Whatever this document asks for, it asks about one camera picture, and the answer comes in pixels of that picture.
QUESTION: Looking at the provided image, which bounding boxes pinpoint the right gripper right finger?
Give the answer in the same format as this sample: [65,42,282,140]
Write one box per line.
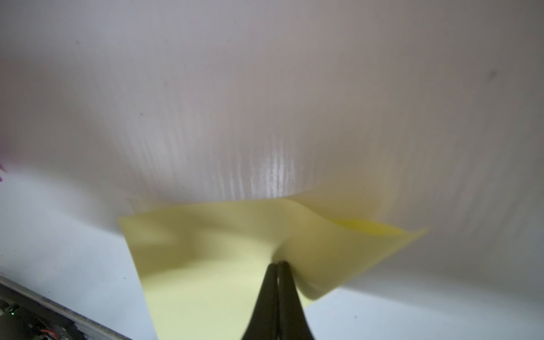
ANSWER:
[278,262,314,340]

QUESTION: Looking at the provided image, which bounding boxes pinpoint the yellow square paper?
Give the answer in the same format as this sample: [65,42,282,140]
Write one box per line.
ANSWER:
[118,187,424,339]

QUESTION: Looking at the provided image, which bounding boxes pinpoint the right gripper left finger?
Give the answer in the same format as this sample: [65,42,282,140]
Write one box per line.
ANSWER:
[242,263,279,340]

